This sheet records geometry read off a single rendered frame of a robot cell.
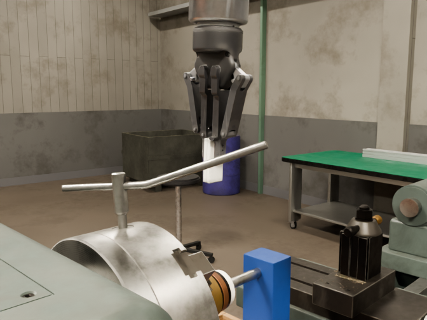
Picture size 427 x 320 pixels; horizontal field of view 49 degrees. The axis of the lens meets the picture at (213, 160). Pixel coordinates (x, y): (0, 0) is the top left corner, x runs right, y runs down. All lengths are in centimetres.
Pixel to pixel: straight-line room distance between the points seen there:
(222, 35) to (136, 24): 784
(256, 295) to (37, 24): 711
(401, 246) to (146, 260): 114
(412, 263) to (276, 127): 484
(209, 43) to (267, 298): 53
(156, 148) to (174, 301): 602
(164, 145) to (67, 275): 619
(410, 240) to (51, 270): 129
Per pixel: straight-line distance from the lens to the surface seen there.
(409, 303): 119
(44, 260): 58
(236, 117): 70
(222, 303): 87
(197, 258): 73
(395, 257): 165
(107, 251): 66
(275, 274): 96
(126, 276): 63
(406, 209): 160
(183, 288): 66
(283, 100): 624
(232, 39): 69
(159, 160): 667
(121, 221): 74
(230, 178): 642
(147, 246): 68
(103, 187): 74
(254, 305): 101
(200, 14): 69
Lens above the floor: 145
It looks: 9 degrees down
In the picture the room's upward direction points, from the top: straight up
